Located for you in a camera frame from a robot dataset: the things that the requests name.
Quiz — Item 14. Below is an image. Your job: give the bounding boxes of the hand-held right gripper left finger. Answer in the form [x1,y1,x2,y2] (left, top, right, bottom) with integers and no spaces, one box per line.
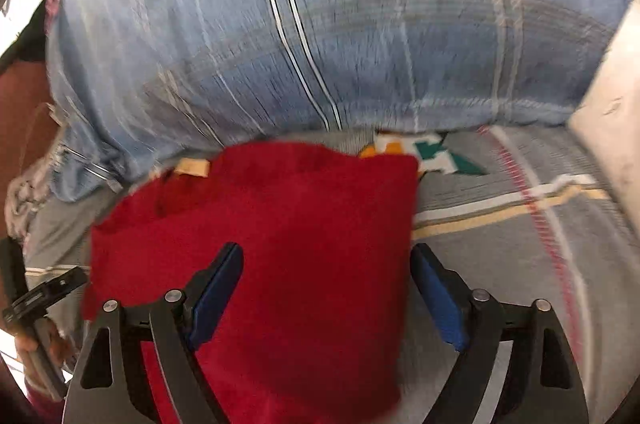
[62,242,245,424]

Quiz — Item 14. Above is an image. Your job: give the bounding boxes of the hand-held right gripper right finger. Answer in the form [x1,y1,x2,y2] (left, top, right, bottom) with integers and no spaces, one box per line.
[410,242,591,424]

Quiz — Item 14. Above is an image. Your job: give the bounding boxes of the red fleece garment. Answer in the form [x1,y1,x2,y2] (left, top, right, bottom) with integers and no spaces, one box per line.
[82,140,420,424]

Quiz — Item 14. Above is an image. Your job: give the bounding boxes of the person's left hand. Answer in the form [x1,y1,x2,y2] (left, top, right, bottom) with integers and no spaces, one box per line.
[14,318,76,372]

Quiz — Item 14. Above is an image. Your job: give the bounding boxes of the grey striped bed sheet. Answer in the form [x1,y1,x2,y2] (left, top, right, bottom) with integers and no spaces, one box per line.
[22,124,636,424]

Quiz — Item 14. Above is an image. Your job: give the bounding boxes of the grey floral cloth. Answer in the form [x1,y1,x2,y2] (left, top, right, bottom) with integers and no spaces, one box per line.
[4,161,58,250]

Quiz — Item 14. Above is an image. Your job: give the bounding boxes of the person's magenta clothing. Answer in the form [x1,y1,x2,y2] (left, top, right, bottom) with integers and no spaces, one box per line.
[24,381,68,424]

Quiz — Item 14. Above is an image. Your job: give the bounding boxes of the white orange green patterned cloth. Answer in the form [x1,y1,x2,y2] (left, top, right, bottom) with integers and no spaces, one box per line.
[357,130,488,177]

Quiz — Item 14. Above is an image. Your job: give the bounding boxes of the reddish brown furniture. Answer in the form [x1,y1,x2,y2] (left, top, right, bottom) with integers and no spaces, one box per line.
[0,59,63,205]

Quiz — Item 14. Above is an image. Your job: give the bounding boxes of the black cloth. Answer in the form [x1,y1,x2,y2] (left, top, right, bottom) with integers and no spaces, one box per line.
[0,1,53,72]

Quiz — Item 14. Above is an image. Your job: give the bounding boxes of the blue plaid quilt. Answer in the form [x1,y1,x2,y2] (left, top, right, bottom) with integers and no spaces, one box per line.
[45,0,633,205]

